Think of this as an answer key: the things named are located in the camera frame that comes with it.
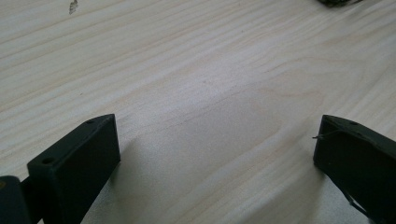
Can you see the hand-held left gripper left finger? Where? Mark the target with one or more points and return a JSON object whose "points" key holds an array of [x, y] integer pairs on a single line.
{"points": [[74, 165]]}

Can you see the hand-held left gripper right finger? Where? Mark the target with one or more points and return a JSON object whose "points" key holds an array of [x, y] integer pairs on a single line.
{"points": [[358, 155]]}

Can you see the dark object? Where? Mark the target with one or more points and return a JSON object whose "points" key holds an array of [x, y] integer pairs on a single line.
{"points": [[337, 2]]}

